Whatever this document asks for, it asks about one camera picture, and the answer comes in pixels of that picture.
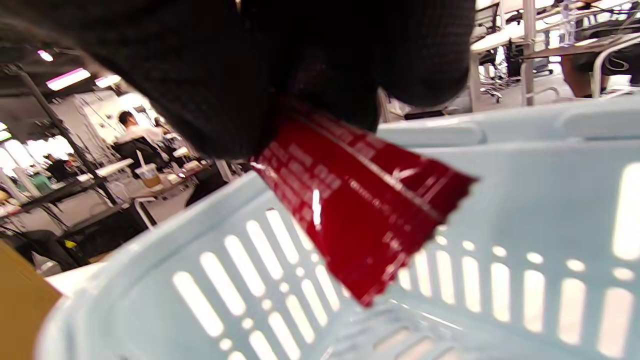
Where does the plastic cup with straw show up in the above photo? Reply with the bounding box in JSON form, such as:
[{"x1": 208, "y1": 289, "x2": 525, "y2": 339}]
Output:
[{"x1": 134, "y1": 150, "x2": 164, "y2": 190}]

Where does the person's right hand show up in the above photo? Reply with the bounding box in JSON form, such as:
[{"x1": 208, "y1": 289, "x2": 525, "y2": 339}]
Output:
[{"x1": 0, "y1": 0, "x2": 476, "y2": 160}]

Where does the light blue plastic basket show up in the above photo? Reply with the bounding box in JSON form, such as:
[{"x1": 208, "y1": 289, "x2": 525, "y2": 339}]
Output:
[{"x1": 35, "y1": 95, "x2": 640, "y2": 360}]

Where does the brown paper bag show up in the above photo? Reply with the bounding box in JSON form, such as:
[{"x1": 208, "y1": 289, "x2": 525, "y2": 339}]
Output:
[{"x1": 0, "y1": 240, "x2": 63, "y2": 360}]

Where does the red coffee powder package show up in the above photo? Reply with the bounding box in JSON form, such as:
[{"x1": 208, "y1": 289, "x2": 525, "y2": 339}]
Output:
[{"x1": 250, "y1": 97, "x2": 478, "y2": 308}]

